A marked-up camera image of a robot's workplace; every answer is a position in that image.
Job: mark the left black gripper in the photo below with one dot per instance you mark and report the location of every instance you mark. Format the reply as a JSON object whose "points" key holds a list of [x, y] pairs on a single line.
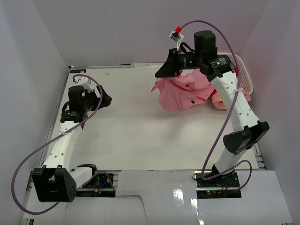
{"points": [[106, 100]]}

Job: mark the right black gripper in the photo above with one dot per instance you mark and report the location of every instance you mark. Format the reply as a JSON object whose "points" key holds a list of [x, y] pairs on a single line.
{"points": [[172, 67]]}

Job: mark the pink t shirt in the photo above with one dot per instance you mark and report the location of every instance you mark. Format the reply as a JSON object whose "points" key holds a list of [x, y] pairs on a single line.
{"points": [[181, 93]]}

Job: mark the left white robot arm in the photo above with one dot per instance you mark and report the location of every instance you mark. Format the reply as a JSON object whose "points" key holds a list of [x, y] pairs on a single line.
{"points": [[56, 181]]}

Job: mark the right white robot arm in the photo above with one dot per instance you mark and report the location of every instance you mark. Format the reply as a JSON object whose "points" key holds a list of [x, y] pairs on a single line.
{"points": [[220, 72]]}

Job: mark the white plastic basket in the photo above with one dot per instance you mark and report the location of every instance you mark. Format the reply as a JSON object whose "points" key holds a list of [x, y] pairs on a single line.
{"points": [[245, 80]]}

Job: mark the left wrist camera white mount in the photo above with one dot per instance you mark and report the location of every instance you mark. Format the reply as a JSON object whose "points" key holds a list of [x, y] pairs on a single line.
{"points": [[83, 81]]}

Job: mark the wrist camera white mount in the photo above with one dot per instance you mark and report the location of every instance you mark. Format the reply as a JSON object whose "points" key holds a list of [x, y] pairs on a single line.
{"points": [[177, 37], [83, 81]]}

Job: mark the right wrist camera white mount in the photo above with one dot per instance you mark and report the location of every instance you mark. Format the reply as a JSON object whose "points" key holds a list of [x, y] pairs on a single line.
{"points": [[177, 37]]}

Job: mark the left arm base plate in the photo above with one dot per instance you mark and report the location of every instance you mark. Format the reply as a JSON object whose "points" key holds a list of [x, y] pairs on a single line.
{"points": [[100, 186]]}

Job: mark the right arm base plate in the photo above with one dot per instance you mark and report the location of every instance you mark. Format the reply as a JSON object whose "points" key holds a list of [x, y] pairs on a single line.
{"points": [[218, 188]]}

